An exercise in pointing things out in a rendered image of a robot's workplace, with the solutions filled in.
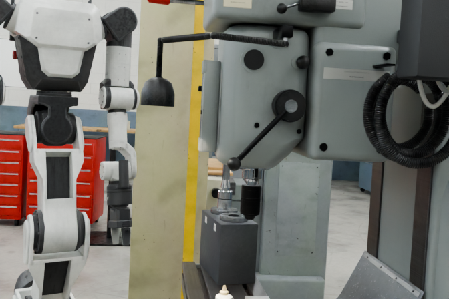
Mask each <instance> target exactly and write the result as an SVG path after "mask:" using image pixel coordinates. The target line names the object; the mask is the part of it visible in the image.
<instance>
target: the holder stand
mask: <svg viewBox="0 0 449 299"><path fill-rule="evenodd" d="M257 233H258V224H257V223H256V222H254V221H252V220H247V219H245V217H244V216H243V215H242V214H241V213H240V212H239V211H238V210H237V209H236V208H233V207H231V210H219V209H217V206H215V207H212V208H211V209H210V210H202V224H201V237H200V264H201V265H202V267H203V268H204V269H205V270H206V271H207V272H208V274H209V275H210V276H211V277H212V279H213V280H214V281H215V282H216V283H217V284H218V285H230V284H252V283H255V268H256V256H257Z"/></svg>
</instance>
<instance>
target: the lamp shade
mask: <svg viewBox="0 0 449 299"><path fill-rule="evenodd" d="M174 98H175V93H174V89H173V86H172V83H170V82H169V81H168V80H167V79H165V78H163V77H153V78H150V79H149V80H147V81H145V83H144V86H143V88H142V91H141V101H140V105H151V106H164V107H174Z"/></svg>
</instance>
